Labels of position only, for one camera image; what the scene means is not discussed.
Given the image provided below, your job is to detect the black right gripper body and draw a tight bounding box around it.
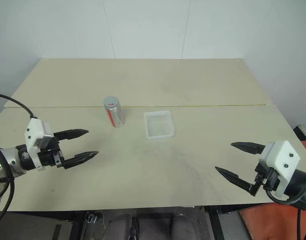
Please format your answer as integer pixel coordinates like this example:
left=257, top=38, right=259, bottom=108
left=254, top=162, right=282, bottom=194

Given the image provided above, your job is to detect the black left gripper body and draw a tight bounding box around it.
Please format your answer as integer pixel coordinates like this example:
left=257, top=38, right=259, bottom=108
left=38, top=138, right=66, bottom=169

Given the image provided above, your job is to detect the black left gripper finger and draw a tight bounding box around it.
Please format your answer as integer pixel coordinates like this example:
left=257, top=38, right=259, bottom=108
left=53, top=128, right=90, bottom=142
left=61, top=150, right=100, bottom=171

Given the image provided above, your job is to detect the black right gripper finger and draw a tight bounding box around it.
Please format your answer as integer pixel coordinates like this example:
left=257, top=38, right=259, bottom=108
left=230, top=141, right=267, bottom=156
left=214, top=166, right=263, bottom=197

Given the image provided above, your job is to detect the silver red can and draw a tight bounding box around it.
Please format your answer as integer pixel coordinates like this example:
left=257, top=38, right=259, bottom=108
left=103, top=96, right=126, bottom=129

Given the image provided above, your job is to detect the clear plastic square container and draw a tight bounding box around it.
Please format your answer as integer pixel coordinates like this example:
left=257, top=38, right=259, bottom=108
left=143, top=111, right=176, bottom=142

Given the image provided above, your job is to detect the orange mat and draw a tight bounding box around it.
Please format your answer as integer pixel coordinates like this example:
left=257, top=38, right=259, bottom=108
left=238, top=202, right=306, bottom=240

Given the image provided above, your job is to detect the black and red box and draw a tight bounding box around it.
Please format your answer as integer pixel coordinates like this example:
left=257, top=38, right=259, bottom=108
left=292, top=124, right=306, bottom=161

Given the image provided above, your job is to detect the small metal clamp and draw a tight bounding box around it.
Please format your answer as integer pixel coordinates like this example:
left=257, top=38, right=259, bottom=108
left=84, top=211, right=98, bottom=224

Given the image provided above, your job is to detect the dark grey rounded shape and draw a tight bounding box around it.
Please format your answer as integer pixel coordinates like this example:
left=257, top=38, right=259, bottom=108
left=109, top=213, right=133, bottom=240
left=170, top=213, right=194, bottom=240

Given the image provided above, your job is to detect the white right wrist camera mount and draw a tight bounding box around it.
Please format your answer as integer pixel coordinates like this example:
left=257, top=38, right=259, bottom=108
left=258, top=140, right=301, bottom=201

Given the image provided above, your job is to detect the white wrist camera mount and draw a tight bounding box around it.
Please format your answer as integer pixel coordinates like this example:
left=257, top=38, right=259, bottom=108
left=24, top=118, right=55, bottom=172
left=258, top=140, right=301, bottom=201

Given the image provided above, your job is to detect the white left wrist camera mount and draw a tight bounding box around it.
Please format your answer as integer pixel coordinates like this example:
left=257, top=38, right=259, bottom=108
left=24, top=118, right=55, bottom=172

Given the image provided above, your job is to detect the black table frame leg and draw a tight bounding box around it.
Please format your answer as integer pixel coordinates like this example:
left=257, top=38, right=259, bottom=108
left=206, top=205, right=225, bottom=240

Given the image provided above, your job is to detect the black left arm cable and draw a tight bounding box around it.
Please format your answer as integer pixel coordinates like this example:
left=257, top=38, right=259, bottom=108
left=0, top=92, right=38, bottom=226

